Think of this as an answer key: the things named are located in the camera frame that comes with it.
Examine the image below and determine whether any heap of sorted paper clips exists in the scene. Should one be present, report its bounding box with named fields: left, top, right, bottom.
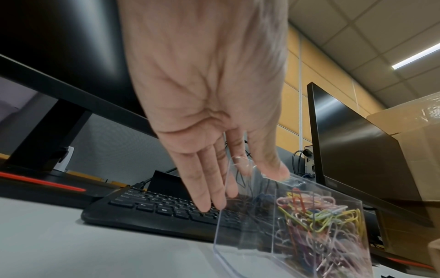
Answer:
left=275, top=188, right=374, bottom=278

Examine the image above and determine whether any person's right hand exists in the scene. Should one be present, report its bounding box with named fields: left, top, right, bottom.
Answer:
left=428, top=239, right=440, bottom=269

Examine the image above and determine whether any clear plastic divided box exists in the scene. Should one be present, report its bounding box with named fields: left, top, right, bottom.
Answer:
left=213, top=156, right=375, bottom=278

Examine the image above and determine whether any grey desk partition panel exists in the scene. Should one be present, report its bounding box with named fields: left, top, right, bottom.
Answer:
left=68, top=114, right=183, bottom=188

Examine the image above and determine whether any grey mini computer case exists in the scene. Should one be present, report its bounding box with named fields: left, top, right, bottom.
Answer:
left=302, top=147, right=317, bottom=177

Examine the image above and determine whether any brown cardboard box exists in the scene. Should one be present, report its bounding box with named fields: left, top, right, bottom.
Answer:
left=366, top=92, right=440, bottom=269

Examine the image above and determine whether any ceiling strip light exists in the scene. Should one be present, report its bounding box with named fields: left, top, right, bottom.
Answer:
left=391, top=42, right=440, bottom=70

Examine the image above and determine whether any black monitor stand red stripe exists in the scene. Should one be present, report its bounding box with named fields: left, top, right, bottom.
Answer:
left=0, top=98, right=121, bottom=210
left=364, top=207, right=440, bottom=275

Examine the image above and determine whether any black keyboard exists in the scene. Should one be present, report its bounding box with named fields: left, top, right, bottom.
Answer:
left=80, top=185, right=242, bottom=242

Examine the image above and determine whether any black docking station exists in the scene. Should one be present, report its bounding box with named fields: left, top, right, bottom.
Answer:
left=147, top=170, right=193, bottom=202

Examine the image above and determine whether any black computer monitor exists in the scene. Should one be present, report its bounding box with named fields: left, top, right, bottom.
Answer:
left=0, top=0, right=159, bottom=139
left=306, top=82, right=434, bottom=228

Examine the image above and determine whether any person's left hand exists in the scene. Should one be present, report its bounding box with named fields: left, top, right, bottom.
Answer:
left=116, top=0, right=292, bottom=213

